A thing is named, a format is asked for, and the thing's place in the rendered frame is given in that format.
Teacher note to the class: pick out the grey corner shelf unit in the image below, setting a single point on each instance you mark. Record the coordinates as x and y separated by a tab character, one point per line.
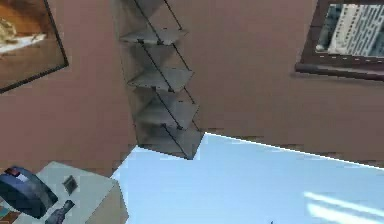
162	80

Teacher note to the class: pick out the small grey square card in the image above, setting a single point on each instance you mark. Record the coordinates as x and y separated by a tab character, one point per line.
70	184

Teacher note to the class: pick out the dark grey remote control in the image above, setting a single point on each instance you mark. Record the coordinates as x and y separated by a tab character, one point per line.
60	212

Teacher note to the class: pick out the dark framed window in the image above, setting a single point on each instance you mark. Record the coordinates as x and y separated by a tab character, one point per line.
350	33

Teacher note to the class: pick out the dark blue rounded box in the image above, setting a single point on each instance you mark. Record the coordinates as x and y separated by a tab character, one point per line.
25	193

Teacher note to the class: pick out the framed brown wall picture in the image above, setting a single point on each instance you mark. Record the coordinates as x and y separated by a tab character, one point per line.
23	43

